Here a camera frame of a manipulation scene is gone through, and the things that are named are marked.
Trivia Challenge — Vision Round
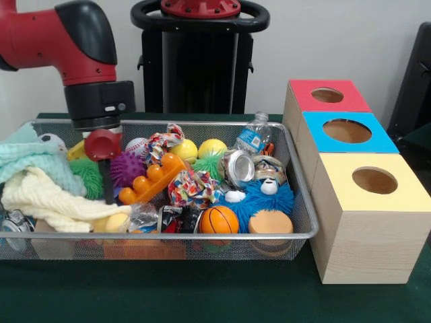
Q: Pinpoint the small soccer ball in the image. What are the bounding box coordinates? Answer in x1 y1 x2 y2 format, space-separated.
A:
36 133 68 152

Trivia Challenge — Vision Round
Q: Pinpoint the blue fuzzy monster toy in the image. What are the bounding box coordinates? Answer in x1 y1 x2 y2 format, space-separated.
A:
215 178 294 225

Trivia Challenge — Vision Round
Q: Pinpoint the mint green waffle cloth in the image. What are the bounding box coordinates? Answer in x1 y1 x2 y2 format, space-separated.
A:
0 121 87 196

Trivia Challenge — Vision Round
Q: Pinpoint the purple spiky ball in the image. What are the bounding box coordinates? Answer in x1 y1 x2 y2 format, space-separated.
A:
110 150 147 188

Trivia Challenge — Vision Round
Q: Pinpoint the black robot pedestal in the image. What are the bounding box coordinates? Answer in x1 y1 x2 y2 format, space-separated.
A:
130 0 271 114

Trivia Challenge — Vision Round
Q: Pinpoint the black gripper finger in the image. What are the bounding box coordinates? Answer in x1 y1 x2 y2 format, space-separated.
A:
98 159 116 205

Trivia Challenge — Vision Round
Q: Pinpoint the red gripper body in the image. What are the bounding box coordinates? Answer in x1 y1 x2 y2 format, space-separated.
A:
83 129 124 163

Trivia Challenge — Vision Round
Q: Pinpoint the crushed drink can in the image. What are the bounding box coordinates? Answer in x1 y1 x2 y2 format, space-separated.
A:
218 149 256 189

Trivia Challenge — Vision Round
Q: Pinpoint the green spiky ball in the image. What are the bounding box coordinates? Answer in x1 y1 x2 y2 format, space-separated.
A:
192 149 226 176

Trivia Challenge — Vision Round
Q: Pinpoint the shallow clear mesh bin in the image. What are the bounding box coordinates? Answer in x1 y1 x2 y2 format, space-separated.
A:
0 117 319 262

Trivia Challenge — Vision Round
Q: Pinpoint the tan round foam disc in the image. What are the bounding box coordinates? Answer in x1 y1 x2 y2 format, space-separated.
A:
248 210 294 234

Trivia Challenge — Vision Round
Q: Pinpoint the cream waffle cloth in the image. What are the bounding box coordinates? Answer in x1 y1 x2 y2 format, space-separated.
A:
1 166 132 233

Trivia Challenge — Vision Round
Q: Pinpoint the dark green table cloth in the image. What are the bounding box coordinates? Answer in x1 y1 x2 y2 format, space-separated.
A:
402 131 431 159
0 112 431 323

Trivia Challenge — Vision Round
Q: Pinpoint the wooden box with three holes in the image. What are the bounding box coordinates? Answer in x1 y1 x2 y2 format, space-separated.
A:
281 79 431 285

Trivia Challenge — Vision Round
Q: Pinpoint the colourful knotted rope toy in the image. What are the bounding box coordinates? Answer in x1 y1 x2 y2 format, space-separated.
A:
145 123 223 209

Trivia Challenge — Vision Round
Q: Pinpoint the orange toy basketball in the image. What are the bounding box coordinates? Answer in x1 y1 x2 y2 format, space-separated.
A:
199 205 240 234

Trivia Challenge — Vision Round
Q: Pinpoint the black chair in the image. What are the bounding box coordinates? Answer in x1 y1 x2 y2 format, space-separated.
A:
387 22 431 135

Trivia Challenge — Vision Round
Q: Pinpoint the orange plastic building block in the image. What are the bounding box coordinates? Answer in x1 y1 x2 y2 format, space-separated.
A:
118 153 187 205

